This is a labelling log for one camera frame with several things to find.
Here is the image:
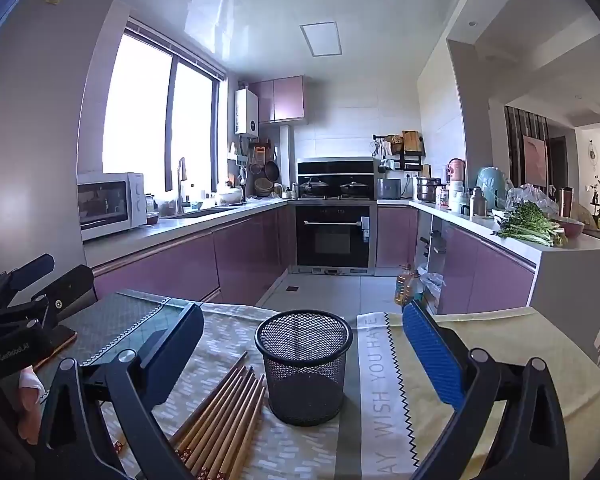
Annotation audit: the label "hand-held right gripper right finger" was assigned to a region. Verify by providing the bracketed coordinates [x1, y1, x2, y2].
[401, 300, 571, 480]

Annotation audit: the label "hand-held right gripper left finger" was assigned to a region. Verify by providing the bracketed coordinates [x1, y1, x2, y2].
[35, 301, 205, 480]

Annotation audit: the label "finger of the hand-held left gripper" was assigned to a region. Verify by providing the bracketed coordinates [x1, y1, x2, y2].
[0, 264, 99, 333]
[0, 253, 56, 311]

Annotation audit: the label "pile of wooden chopsticks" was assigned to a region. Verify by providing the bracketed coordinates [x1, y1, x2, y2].
[111, 351, 267, 480]

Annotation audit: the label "black mesh utensil holder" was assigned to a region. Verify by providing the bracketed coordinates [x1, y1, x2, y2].
[255, 310, 354, 427]

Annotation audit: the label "person's left hand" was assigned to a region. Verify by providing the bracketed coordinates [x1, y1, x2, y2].
[17, 385, 48, 428]

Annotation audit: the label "white tissue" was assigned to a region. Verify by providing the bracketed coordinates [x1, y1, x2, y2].
[20, 366, 45, 391]

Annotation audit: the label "smartphone with orange case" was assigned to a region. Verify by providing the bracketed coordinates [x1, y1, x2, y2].
[30, 327, 78, 373]

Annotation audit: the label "green checkered table mat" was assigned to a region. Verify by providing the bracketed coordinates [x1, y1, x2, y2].
[55, 290, 201, 376]

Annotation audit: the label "white trash bag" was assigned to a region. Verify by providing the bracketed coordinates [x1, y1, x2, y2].
[424, 274, 447, 307]

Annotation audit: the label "yellow cooking oil bottle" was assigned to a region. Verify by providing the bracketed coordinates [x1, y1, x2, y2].
[394, 265, 416, 306]

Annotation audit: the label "yellow and white printed tablecloth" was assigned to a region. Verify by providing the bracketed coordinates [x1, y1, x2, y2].
[80, 301, 600, 480]

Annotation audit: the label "pink base cabinets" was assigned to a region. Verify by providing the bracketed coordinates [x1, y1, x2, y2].
[92, 205, 296, 307]
[377, 205, 537, 316]

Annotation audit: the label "white microwave oven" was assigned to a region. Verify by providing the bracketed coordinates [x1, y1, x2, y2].
[76, 172, 147, 242]

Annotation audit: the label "white kitchen countertop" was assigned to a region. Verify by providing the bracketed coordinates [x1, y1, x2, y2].
[82, 197, 600, 267]

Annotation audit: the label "silver refrigerator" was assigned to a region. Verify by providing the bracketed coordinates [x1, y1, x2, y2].
[0, 0, 132, 291]

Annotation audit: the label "steel kitchen sink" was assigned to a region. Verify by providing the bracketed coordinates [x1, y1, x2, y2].
[177, 205, 241, 218]

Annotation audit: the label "black integrated stove oven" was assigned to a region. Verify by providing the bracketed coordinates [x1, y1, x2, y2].
[295, 157, 378, 277]

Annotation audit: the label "steel kitchen faucet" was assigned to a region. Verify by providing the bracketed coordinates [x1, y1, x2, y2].
[176, 156, 188, 213]

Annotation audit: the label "steel thermos bottle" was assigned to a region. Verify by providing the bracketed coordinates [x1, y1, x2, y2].
[469, 186, 488, 217]

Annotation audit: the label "green leafy vegetables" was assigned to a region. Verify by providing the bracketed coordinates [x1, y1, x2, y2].
[492, 201, 566, 247]

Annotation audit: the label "steel steamer pot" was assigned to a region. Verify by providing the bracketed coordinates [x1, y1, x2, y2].
[416, 176, 442, 203]

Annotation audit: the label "pale green appliance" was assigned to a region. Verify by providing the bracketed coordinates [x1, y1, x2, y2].
[476, 166, 508, 209]

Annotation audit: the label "black pot with glass lid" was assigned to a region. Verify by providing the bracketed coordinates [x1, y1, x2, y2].
[339, 178, 370, 198]
[299, 177, 331, 198]

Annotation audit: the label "clear plastic bag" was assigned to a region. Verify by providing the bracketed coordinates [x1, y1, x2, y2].
[505, 183, 561, 221]

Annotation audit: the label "red bowl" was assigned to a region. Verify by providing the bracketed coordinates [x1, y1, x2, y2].
[550, 217, 586, 239]

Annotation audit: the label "kitchen window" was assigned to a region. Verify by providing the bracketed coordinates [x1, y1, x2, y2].
[102, 17, 228, 196]

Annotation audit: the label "wooden cutting board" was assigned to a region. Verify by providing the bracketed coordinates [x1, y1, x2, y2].
[402, 130, 426, 157]

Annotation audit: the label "ceiling light panel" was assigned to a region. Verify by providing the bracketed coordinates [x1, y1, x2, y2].
[300, 21, 342, 57]

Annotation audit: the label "black wall rack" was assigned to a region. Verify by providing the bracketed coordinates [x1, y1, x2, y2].
[372, 130, 427, 171]

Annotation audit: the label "pink wall picture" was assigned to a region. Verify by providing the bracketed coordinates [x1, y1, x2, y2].
[522, 135, 548, 188]

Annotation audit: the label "striped wall panel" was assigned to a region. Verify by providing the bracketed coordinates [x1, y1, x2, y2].
[504, 106, 551, 186]

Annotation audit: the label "white wall water heater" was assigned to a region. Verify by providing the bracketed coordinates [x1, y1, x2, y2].
[235, 89, 260, 136]

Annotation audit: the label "pink wall cabinet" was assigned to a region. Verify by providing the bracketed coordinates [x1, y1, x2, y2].
[250, 75, 306, 125]

